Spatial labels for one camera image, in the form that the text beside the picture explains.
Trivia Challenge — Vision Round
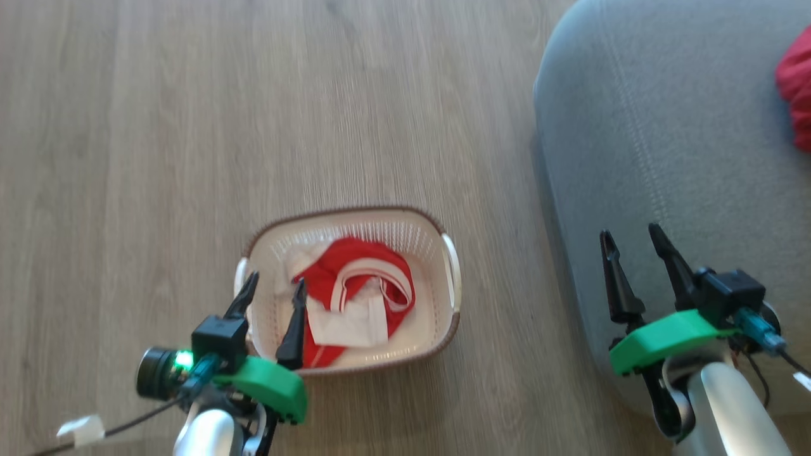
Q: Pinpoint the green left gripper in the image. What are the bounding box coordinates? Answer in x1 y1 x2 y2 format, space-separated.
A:
211 271 309 426

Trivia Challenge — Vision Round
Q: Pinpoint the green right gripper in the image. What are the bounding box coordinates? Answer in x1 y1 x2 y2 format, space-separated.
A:
599 222 741 378

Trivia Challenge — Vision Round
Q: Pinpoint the white and red garment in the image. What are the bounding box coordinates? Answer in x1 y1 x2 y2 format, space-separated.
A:
286 237 417 370

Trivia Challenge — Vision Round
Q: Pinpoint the grey fabric sofa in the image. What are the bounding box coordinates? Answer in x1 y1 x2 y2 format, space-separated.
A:
533 0 811 419

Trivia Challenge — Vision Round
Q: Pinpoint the white perforated laundry basket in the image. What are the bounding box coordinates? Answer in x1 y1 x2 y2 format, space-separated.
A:
234 205 462 378

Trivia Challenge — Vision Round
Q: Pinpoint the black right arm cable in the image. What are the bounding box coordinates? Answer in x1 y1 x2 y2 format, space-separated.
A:
741 348 811 409

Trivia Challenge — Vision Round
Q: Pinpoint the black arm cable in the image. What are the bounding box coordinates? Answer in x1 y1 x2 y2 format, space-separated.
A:
741 348 811 409
29 396 191 456

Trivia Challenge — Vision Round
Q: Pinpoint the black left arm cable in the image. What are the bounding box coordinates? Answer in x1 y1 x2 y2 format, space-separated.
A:
29 396 191 456

